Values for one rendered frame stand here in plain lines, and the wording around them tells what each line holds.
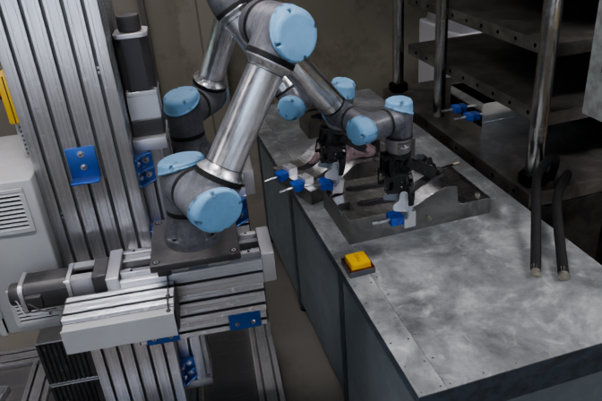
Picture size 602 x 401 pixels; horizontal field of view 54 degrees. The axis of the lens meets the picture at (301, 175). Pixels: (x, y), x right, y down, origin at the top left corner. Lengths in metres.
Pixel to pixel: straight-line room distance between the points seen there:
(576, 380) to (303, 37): 1.10
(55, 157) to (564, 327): 1.36
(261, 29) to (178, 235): 0.55
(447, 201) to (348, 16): 2.95
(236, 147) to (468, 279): 0.81
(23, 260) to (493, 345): 1.23
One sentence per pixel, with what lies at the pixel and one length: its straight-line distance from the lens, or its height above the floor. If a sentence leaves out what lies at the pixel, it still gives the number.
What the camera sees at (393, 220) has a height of 0.94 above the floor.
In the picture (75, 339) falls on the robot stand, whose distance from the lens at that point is 1.53.
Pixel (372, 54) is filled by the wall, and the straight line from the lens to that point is 4.85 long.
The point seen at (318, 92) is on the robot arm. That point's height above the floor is 1.35.
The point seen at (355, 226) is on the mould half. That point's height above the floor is 0.87.
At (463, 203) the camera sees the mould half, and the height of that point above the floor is 0.86.
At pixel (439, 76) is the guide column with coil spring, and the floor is 0.99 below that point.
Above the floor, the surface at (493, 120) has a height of 0.87.
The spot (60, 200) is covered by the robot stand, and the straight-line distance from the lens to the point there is 1.68.
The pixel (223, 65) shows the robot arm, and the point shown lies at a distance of 1.95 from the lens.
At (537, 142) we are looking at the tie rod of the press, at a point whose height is 0.96.
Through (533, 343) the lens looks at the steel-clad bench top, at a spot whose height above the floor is 0.80.
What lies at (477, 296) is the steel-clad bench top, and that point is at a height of 0.80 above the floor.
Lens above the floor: 1.86
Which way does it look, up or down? 27 degrees down
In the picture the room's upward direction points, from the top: 5 degrees counter-clockwise
